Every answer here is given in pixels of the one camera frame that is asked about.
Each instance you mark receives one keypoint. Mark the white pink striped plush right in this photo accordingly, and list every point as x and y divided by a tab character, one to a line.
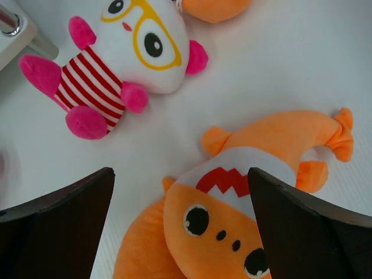
139	48

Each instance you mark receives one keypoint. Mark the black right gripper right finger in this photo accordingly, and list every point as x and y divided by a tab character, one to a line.
307	237

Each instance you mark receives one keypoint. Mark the white two-tier shelf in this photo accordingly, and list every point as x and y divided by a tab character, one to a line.
18	31

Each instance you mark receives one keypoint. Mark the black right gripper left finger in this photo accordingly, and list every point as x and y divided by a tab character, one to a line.
57	235

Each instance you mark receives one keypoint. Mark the orange shark plush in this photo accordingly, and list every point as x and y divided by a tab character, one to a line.
143	251
209	222
213	11

